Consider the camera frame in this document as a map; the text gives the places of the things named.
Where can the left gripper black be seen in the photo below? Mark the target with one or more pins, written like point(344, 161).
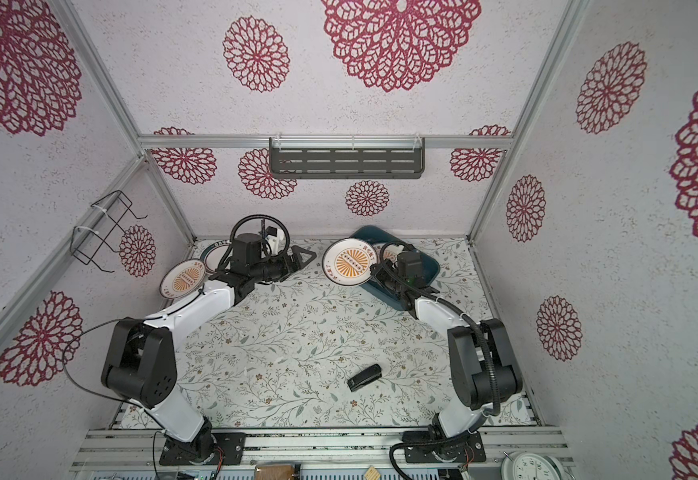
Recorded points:
point(291, 266)

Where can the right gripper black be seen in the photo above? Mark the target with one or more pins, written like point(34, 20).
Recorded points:
point(381, 274)

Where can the green red rim plate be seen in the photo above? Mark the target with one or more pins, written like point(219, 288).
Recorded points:
point(212, 255)

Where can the orange sunburst plate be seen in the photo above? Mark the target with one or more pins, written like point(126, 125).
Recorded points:
point(348, 262)
point(183, 279)

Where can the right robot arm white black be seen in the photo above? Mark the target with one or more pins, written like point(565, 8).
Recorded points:
point(483, 366)

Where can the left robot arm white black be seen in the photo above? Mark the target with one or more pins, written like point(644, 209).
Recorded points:
point(141, 361)

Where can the teal plastic bin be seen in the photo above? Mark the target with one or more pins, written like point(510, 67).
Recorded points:
point(388, 247)

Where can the black stapler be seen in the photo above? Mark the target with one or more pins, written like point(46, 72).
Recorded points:
point(365, 377)

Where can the white analog clock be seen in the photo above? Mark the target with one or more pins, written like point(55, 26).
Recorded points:
point(531, 466)

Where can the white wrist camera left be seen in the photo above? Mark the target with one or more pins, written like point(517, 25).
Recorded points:
point(275, 238)

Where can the grey wall shelf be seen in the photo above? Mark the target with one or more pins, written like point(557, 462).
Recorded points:
point(350, 159)

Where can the black wire wall rack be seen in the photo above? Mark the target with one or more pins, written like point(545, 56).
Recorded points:
point(111, 210)

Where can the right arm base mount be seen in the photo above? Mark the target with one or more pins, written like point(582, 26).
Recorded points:
point(468, 448)

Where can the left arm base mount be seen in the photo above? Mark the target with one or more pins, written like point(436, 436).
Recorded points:
point(208, 449)

